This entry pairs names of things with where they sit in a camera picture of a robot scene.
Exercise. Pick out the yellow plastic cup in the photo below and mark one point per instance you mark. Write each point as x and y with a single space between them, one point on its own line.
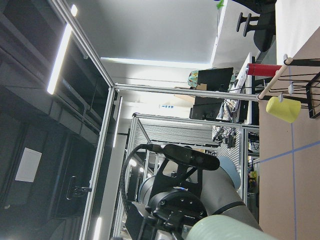
282 108

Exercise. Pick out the black monitor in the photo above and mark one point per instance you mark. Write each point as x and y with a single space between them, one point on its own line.
216 79
205 108

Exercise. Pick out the black monitor upper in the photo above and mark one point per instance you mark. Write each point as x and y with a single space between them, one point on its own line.
216 79

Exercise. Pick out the black monitor lower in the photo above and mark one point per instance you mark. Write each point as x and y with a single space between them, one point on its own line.
205 108

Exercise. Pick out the green clamp tool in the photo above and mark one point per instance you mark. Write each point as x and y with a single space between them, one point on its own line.
219 4

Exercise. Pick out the wooden rack handle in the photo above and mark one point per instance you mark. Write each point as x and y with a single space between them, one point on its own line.
277 75

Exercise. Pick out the red cylinder bottle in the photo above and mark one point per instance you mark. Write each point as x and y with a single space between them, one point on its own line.
262 70

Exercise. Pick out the black office chair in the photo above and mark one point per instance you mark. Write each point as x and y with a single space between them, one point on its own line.
264 25

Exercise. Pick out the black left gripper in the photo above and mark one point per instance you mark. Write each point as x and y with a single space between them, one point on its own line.
167 213

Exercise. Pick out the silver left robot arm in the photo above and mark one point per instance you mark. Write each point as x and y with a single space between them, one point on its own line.
217 190

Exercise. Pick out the black wire cup rack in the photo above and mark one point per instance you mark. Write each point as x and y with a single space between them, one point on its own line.
303 87

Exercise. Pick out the pale green plastic cup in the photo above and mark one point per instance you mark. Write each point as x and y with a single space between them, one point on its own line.
220 227

